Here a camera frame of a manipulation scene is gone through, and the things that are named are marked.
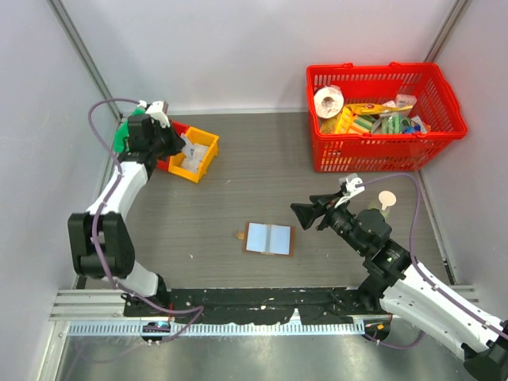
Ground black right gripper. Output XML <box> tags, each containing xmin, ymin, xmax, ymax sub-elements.
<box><xmin>291</xmin><ymin>190</ymin><xmax>368</xmax><ymax>255</ymax></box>

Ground silver white card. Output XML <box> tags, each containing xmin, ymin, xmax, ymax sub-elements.
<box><xmin>180</xmin><ymin>158</ymin><xmax>201</xmax><ymax>174</ymax></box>

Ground brown leather card holder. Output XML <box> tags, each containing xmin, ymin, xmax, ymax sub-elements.
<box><xmin>235</xmin><ymin>221</ymin><xmax>295</xmax><ymax>257</ymax></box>

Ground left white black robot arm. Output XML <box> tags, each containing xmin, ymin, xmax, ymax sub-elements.
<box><xmin>67</xmin><ymin>113</ymin><xmax>186</xmax><ymax>316</ymax></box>

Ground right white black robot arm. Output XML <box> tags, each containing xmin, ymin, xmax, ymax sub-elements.
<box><xmin>291</xmin><ymin>194</ymin><xmax>507</xmax><ymax>380</ymax></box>

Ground red plastic bin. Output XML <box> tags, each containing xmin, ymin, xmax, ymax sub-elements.
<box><xmin>156</xmin><ymin>119</ymin><xmax>189</xmax><ymax>172</ymax></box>

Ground yellow plastic bin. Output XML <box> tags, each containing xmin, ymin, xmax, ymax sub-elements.
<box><xmin>168</xmin><ymin>126</ymin><xmax>219</xmax><ymax>183</ymax></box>

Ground green plastic bin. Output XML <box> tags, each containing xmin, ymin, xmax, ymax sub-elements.
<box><xmin>114</xmin><ymin>119</ymin><xmax>129</xmax><ymax>154</ymax></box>

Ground green bottle white cap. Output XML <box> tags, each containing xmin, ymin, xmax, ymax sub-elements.
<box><xmin>368</xmin><ymin>190</ymin><xmax>397</xmax><ymax>219</ymax></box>

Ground yellow snack packets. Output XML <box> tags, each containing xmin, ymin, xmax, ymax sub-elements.
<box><xmin>320</xmin><ymin>103</ymin><xmax>384</xmax><ymax>134</ymax></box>

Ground white tape roll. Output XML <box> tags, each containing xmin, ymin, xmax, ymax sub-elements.
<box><xmin>314</xmin><ymin>86</ymin><xmax>344</xmax><ymax>119</ymax></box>

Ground green white package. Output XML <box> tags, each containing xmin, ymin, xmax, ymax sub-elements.
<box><xmin>371</xmin><ymin>113</ymin><xmax>413</xmax><ymax>134</ymax></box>

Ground red shopping basket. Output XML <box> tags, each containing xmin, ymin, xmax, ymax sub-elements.
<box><xmin>306</xmin><ymin>62</ymin><xmax>468</xmax><ymax>172</ymax></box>

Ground blue white package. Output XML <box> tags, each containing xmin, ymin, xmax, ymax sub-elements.
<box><xmin>401</xmin><ymin>116</ymin><xmax>430</xmax><ymax>134</ymax></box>

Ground white pink box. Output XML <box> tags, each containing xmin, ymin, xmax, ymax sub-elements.
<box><xmin>383</xmin><ymin>94</ymin><xmax>418</xmax><ymax>113</ymax></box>

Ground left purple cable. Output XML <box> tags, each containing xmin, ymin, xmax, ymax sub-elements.
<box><xmin>87</xmin><ymin>98</ymin><xmax>206</xmax><ymax>355</ymax></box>

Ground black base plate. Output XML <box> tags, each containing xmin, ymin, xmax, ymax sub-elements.
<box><xmin>123</xmin><ymin>286</ymin><xmax>409</xmax><ymax>325</ymax></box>

